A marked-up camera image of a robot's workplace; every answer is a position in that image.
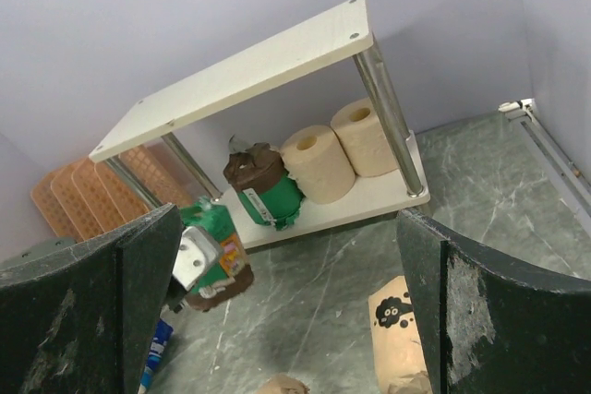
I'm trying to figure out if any orange plastic file organizer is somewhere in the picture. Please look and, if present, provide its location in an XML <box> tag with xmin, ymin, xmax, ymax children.
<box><xmin>30</xmin><ymin>146</ymin><xmax>193</xmax><ymax>242</ymax></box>

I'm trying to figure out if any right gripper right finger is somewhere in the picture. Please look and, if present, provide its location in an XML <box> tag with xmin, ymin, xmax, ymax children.
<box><xmin>397</xmin><ymin>209</ymin><xmax>590</xmax><ymax>393</ymax></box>

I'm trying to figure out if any white corner bracket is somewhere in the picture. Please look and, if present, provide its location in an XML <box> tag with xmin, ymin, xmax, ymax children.
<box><xmin>498</xmin><ymin>98</ymin><xmax>535</xmax><ymax>113</ymax></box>

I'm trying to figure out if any aluminium frame rail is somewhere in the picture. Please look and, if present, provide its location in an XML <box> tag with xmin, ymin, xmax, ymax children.
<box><xmin>523</xmin><ymin>106</ymin><xmax>590</xmax><ymax>224</ymax></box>

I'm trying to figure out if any blue white roll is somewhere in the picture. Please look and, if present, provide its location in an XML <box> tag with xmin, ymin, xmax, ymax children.
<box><xmin>138</xmin><ymin>319</ymin><xmax>174</xmax><ymax>394</ymax></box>

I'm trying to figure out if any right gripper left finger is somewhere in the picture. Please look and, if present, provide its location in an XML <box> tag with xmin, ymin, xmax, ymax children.
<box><xmin>1</xmin><ymin>204</ymin><xmax>183</xmax><ymax>393</ymax></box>

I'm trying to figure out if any white two-tier shelf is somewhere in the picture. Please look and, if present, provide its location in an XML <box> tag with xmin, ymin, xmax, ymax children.
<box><xmin>89</xmin><ymin>0</ymin><xmax>430</xmax><ymax>249</ymax></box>

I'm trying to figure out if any green brown roll orange label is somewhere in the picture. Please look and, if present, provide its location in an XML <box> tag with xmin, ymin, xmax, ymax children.
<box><xmin>181</xmin><ymin>197</ymin><xmax>254</xmax><ymax>312</ymax></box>

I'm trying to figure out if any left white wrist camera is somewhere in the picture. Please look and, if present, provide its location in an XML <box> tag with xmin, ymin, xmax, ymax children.
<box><xmin>172</xmin><ymin>226</ymin><xmax>223</xmax><ymax>292</ymax></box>

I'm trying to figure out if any beige toilet roll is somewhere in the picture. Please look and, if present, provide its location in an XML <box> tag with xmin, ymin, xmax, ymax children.
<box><xmin>330</xmin><ymin>97</ymin><xmax>399</xmax><ymax>177</ymax></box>
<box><xmin>280</xmin><ymin>125</ymin><xmax>356</xmax><ymax>205</ymax></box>

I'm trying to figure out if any brown paper wrapped roll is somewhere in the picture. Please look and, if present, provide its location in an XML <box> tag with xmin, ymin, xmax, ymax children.
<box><xmin>256</xmin><ymin>374</ymin><xmax>309</xmax><ymax>394</ymax></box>

